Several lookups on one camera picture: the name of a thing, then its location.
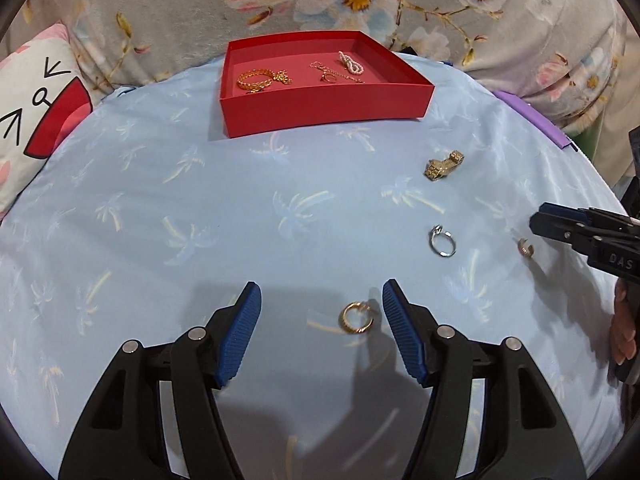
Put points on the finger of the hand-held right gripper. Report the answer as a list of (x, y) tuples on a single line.
[(550, 227), (570, 212)]

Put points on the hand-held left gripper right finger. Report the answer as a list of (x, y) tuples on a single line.
[(405, 335)]

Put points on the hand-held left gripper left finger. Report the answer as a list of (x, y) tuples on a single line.
[(240, 340)]

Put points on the small gold earring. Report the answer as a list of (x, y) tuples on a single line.
[(524, 250)]

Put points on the gold hoop earring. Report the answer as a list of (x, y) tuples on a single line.
[(345, 321)]

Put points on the red cardboard box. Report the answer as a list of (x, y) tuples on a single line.
[(325, 105)]

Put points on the gold braided bangle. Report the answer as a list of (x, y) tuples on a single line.
[(250, 82)]

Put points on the person's right hand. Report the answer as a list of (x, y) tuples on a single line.
[(627, 325)]

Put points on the purple strip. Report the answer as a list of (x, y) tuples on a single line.
[(535, 117)]

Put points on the light blue palm print sheet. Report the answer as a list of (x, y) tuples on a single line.
[(175, 200)]

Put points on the white cartoon face pillow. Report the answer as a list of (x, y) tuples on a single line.
[(30, 125)]

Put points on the grey floral blanket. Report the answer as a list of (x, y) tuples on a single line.
[(175, 10)]

